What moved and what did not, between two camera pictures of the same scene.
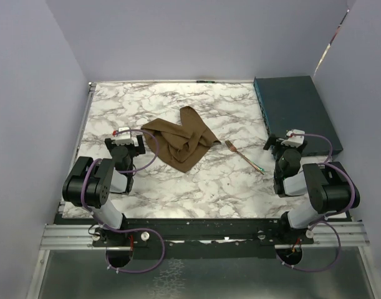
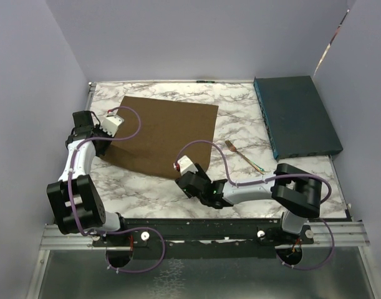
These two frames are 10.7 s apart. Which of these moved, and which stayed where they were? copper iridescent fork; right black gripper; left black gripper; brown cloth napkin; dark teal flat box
Moved: brown cloth napkin; left black gripper; right black gripper
Stayed: dark teal flat box; copper iridescent fork
